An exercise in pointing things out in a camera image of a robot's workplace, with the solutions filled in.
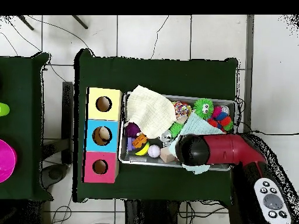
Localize mint green waffle cloth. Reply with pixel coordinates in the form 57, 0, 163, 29
168, 111, 225, 175

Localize wooden box with three holes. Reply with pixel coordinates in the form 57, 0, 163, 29
81, 86, 124, 184

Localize shallow metal mesh bin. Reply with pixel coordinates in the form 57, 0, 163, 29
119, 92, 237, 172

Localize cream waffle cloth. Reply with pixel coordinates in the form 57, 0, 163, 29
124, 85, 177, 139

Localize purple fuzzy ball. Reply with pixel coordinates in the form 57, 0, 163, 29
125, 122, 142, 138

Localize orange toy brick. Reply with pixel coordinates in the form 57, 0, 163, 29
131, 134, 148, 149

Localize green spiky ball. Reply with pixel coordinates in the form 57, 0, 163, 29
169, 121, 185, 139

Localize white baseball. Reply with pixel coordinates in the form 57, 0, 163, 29
147, 144, 161, 159

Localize light wooden block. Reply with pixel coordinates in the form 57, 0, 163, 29
159, 146, 177, 163

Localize dark green table cloth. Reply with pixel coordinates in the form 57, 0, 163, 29
73, 48, 239, 203

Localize green spiky toy with eyes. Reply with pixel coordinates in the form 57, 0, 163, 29
193, 97, 215, 119

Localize multicolour spiky caterpillar toy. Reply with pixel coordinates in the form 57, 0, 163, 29
207, 106, 234, 132

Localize black stand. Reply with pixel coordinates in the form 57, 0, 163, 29
41, 81, 75, 165

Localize grey stand foot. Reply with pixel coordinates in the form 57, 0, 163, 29
41, 163, 69, 189

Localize grey floor strip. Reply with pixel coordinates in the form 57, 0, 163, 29
242, 15, 255, 134

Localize dark tripod leg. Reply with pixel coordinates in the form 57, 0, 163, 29
16, 15, 35, 31
71, 15, 89, 30

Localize green cloth side table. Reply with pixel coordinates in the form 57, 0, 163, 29
0, 51, 54, 202

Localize lime green object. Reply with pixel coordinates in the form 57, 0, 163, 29
0, 102, 11, 117

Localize pink plate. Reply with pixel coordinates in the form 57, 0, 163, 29
0, 139, 18, 184

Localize thin black floor cable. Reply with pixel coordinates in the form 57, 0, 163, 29
150, 15, 169, 60
27, 15, 95, 57

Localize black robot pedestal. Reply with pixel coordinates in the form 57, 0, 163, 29
123, 199, 179, 224

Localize tangled black floor cables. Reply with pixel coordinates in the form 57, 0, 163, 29
178, 199, 231, 220

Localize thick black floor cable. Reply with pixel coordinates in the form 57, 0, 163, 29
252, 130, 299, 137

